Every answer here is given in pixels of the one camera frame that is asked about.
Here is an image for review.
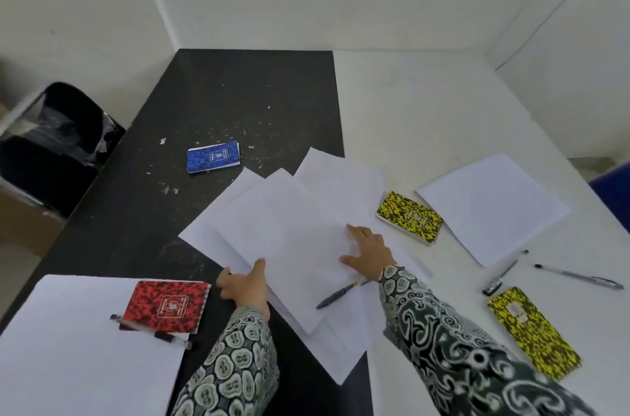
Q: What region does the person's left hand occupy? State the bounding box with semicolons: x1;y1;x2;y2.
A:
217;258;270;314

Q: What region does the person's right hand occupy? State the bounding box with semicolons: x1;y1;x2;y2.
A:
340;225;397;282

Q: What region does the white paper sheet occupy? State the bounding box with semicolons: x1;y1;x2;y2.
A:
293;147;386;234
178;168;269;274
415;153;572;268
211;177;365;336
276;253;434;386

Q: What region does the person's right forearm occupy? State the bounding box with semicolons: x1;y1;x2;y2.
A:
378;264;599;416

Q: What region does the person's left forearm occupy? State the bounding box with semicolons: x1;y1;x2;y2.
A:
170;305;280;416

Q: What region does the dark blue pen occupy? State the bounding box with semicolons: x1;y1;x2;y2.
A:
316;281;371;310

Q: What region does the small yellow patterned notebook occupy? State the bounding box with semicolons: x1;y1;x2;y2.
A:
376;191;444;246

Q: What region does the red patterned spiral notebook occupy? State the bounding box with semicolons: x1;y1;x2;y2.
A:
118;280;212;335

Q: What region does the blue patterned notebook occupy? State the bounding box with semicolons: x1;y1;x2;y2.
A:
186;140;241;175

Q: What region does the clear pen with black cap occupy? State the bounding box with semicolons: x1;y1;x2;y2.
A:
110;314;193;350

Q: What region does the black and silver pen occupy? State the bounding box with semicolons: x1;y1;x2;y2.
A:
482;249;530;297

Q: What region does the long yellow patterned notebook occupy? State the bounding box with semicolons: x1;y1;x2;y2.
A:
487;287;582;383

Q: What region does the white paper stack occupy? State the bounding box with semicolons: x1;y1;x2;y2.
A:
0;274;189;416

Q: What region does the clear pen with grey cap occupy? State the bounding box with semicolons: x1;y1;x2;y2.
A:
534;263;625;291

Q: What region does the brown cardboard box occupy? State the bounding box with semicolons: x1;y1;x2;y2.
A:
0;184;66;260

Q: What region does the black chair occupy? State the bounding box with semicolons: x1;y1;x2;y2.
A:
0;81;127;220

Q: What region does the blue chair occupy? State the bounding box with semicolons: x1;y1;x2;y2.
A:
588;174;630;235

